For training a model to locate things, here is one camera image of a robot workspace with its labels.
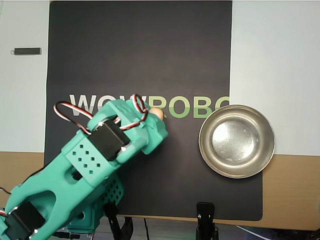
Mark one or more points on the tan cork ball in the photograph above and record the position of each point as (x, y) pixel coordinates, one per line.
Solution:
(158, 113)

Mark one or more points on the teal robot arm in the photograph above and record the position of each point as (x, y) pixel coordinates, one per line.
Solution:
(62, 175)

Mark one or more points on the metal bowl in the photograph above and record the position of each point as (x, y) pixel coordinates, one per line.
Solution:
(236, 141)

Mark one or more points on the black printed mat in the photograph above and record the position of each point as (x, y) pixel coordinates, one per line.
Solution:
(162, 50)

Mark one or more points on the black table clamp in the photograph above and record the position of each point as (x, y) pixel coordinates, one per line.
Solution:
(112, 220)

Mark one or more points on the black USB stick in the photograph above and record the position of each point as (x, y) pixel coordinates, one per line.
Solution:
(26, 51)

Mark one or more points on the black camera stand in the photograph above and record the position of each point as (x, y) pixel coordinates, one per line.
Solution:
(205, 212)

